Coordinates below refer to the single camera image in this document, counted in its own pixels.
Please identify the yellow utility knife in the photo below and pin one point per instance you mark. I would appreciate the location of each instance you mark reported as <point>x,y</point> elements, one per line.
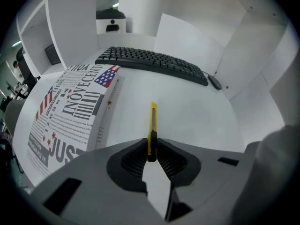
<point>153,116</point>

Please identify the white desk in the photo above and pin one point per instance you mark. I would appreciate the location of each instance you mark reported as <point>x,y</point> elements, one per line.
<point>187,116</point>

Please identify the grey computer mouse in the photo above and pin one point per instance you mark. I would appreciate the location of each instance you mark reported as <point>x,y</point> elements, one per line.
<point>215,82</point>

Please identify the white upright board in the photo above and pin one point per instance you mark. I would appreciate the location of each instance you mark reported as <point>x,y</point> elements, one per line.
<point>187,43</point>

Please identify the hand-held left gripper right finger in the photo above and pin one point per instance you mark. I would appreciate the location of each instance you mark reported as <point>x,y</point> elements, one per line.
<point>206,177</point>

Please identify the black storage box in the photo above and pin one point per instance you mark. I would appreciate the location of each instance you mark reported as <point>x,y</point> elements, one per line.
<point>53,54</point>

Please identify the white and black machine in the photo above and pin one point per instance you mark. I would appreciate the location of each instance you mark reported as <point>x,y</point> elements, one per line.
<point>110,22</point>

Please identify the flag printed book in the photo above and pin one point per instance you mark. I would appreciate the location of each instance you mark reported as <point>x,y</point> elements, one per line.
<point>70,116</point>

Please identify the black keyboard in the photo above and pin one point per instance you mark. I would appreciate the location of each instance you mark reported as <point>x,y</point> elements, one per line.
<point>159,62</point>

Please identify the black office chair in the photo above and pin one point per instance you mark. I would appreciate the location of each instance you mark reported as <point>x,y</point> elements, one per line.
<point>25,71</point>

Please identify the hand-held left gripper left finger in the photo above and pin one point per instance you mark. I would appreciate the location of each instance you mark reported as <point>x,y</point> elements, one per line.
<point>93,186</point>

